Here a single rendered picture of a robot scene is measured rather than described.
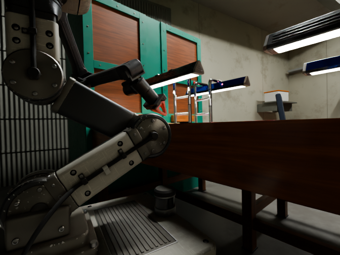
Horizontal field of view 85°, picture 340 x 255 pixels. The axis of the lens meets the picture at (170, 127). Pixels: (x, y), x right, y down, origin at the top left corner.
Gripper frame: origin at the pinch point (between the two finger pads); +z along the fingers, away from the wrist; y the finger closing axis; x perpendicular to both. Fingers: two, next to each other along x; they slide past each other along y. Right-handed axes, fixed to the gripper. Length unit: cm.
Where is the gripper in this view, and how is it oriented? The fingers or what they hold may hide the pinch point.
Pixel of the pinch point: (165, 113)
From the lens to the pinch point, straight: 85.2
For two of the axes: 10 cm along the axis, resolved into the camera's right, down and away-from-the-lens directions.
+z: 5.6, 6.3, 5.4
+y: -6.7, -0.4, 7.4
